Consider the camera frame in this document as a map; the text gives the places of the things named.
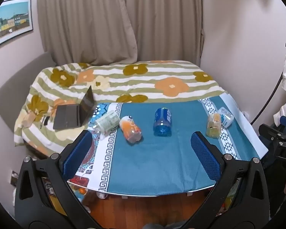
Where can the clear cup yellow label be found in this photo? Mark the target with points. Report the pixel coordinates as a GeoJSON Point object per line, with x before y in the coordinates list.
{"type": "Point", "coordinates": [214, 126]}

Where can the floral striped blanket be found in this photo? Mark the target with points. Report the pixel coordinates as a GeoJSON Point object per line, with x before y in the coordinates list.
{"type": "Point", "coordinates": [138, 85]}

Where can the beige curtain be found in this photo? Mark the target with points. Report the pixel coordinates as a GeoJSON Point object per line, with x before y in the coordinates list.
{"type": "Point", "coordinates": [97, 23]}

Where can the white low table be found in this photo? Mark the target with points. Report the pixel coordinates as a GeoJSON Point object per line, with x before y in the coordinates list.
{"type": "Point", "coordinates": [145, 195]}

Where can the clear cup orange label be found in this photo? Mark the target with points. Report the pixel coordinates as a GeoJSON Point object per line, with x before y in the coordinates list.
{"type": "Point", "coordinates": [130, 130]}

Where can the grey sofa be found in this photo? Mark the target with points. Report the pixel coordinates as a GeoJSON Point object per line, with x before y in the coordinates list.
{"type": "Point", "coordinates": [14, 85]}

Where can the clear cup green label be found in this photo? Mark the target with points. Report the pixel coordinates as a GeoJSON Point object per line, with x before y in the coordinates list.
{"type": "Point", "coordinates": [107, 121]}

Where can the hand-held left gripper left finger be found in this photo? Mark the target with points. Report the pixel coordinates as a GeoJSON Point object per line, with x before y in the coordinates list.
{"type": "Point", "coordinates": [77, 153]}

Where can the blue patterned tablecloth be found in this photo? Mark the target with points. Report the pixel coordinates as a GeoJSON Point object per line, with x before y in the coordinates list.
{"type": "Point", "coordinates": [157, 162]}

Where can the framed wall poster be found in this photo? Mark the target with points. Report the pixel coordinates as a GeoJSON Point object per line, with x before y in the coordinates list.
{"type": "Point", "coordinates": [10, 20]}

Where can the grey laptop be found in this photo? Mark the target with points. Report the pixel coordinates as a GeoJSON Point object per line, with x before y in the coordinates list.
{"type": "Point", "coordinates": [70, 117]}

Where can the blue plastic cup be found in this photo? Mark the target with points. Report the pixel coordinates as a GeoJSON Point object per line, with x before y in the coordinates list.
{"type": "Point", "coordinates": [162, 122]}

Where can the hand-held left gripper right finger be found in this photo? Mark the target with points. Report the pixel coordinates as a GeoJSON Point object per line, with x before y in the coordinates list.
{"type": "Point", "coordinates": [206, 157]}

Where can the small photo card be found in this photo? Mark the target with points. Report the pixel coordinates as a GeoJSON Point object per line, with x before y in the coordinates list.
{"type": "Point", "coordinates": [14, 178]}

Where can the white cup blue label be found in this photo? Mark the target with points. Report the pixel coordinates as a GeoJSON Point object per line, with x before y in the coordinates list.
{"type": "Point", "coordinates": [226, 116]}

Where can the small black object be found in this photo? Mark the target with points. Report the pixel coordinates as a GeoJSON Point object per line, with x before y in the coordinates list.
{"type": "Point", "coordinates": [46, 120]}

